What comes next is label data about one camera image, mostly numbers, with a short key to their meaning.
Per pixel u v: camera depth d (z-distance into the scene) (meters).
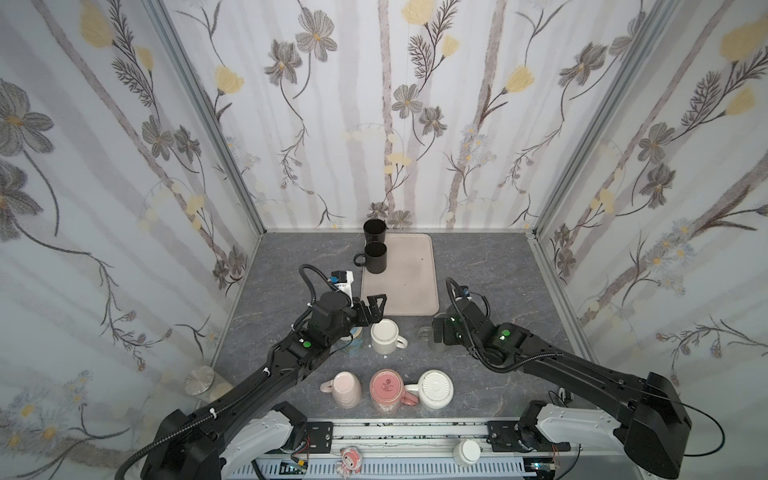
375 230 1.09
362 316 0.69
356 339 0.82
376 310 0.70
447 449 0.76
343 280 0.69
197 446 0.39
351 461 0.69
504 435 0.73
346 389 0.73
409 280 1.08
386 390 0.72
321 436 0.73
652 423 0.39
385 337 0.84
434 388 0.75
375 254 1.02
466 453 0.64
